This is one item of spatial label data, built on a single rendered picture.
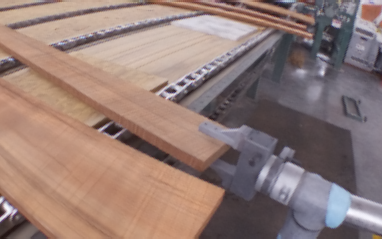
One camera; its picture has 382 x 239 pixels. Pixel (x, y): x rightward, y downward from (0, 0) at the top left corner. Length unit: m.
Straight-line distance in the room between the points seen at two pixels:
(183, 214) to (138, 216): 0.07
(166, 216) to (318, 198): 0.26
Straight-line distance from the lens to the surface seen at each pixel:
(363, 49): 6.79
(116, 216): 0.40
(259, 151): 0.50
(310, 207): 0.52
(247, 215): 1.65
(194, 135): 0.58
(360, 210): 0.70
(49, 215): 0.42
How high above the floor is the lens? 1.19
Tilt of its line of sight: 30 degrees down
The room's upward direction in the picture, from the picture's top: 10 degrees clockwise
